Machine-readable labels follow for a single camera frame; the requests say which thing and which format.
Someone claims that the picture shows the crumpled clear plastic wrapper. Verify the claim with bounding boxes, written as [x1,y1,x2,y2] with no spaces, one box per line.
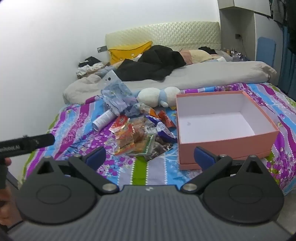
[126,103,153,116]

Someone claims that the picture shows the black jacket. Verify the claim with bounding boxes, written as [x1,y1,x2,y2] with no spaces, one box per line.
[114,45,187,81]

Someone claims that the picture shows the cream quilted headboard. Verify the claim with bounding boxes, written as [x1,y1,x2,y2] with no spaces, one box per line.
[105,22,221,52]

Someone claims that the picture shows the green snack packet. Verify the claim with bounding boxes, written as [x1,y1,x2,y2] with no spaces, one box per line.
[128,134,156,156]

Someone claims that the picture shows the dark shiny snack packet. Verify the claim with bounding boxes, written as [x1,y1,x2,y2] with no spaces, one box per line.
[143,137,174,161]

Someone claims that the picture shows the blue chair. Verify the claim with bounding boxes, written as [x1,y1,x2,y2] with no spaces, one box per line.
[255,37,277,70]

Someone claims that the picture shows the row of small bottles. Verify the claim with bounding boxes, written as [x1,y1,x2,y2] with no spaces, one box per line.
[222,47,247,61]

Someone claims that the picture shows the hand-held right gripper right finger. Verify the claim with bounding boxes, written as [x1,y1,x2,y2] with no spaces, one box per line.
[180,146,265,193]

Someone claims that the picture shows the black garment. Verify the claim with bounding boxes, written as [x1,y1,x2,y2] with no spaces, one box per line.
[198,46,219,55]

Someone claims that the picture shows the white cylindrical tube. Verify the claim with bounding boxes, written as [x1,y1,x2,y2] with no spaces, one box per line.
[92,109,116,131]

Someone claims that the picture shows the red label orange strips packet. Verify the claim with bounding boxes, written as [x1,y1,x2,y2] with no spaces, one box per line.
[110,114,135,156]

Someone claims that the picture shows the hanging dark clothes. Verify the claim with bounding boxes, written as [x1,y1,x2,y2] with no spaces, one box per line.
[270,0,296,50]

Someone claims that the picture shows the grey duvet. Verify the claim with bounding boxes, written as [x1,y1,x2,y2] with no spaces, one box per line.
[63,61,277,104]

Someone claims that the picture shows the blue snack packet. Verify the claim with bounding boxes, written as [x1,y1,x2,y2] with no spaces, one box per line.
[156,120,177,143]

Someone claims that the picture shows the blue curtain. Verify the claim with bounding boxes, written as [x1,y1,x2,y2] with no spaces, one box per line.
[276,23,296,102]

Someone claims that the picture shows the pink cardboard box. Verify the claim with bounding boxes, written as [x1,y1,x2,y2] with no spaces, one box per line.
[176,90,280,171]

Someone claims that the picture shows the blue white plastic bag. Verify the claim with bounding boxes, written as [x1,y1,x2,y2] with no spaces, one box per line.
[100,70,145,116]

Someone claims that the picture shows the beige pillow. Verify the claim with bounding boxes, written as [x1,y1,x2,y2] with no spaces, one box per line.
[188,49,216,63]

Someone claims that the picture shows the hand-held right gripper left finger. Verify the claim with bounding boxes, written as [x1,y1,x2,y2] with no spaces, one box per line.
[35,146,117,194]

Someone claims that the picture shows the white cabinet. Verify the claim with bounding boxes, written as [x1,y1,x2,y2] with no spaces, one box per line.
[218,0,284,80]

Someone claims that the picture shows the yellow pillow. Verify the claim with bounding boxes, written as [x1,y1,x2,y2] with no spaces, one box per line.
[108,41,153,65]

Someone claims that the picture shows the light blue cloth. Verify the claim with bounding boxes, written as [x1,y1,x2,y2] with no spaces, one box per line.
[208,54,232,63]

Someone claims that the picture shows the person's left hand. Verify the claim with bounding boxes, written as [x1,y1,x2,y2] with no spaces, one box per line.
[0,182,22,229]

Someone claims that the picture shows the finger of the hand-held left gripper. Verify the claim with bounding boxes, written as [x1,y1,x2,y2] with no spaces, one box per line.
[24,133,55,151]

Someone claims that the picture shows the white and blue plush toy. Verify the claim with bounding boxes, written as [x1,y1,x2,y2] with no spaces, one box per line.
[136,86,181,108]

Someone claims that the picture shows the white grey snack packet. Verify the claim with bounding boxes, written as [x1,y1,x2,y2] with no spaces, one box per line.
[144,116,162,135]

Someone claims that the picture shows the floral striped bedsheet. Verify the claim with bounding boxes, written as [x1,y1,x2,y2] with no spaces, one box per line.
[22,82,296,195]

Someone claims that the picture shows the pink pillow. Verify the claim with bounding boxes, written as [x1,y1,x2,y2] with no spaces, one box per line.
[179,50,192,65]

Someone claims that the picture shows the pile of clothes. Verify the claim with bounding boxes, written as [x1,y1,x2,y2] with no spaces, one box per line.
[76,56,110,79]

